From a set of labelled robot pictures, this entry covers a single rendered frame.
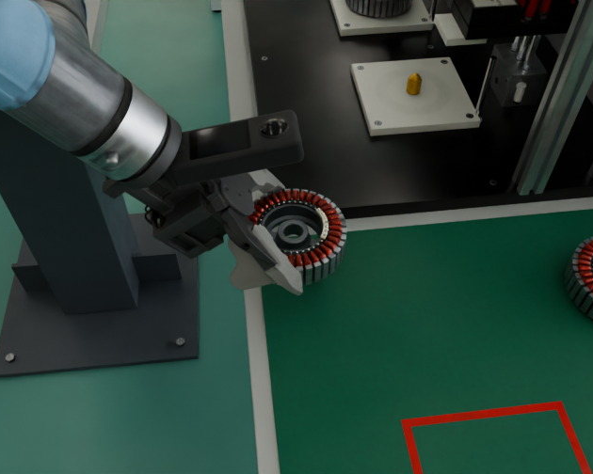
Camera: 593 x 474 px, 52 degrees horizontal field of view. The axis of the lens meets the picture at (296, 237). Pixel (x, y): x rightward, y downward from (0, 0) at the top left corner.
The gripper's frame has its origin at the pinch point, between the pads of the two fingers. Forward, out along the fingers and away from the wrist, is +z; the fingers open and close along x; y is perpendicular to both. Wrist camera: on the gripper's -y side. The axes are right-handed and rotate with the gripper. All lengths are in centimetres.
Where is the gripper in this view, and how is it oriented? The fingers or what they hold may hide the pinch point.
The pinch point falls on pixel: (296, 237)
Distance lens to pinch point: 64.9
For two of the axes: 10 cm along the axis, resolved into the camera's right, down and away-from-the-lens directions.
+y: -8.0, 4.5, 3.9
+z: 5.8, 4.3, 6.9
